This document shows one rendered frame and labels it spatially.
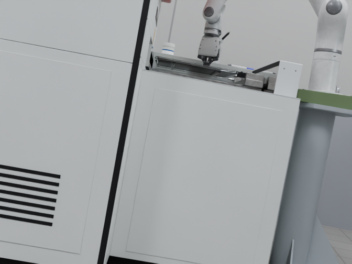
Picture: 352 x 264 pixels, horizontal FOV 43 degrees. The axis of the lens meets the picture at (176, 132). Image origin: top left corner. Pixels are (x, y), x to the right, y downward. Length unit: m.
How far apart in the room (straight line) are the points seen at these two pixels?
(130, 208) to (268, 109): 0.66
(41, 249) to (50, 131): 0.41
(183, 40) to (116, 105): 2.23
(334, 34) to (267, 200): 0.79
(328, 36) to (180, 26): 1.85
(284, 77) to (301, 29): 1.91
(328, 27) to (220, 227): 0.97
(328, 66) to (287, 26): 1.68
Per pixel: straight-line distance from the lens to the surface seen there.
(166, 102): 1.74
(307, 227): 2.12
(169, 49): 2.63
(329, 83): 2.09
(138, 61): 1.55
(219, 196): 1.79
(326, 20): 2.09
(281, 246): 2.13
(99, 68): 1.56
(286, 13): 3.77
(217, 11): 2.17
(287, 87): 1.87
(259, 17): 3.74
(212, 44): 2.22
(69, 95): 1.57
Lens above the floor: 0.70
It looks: 3 degrees down
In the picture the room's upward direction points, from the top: 10 degrees clockwise
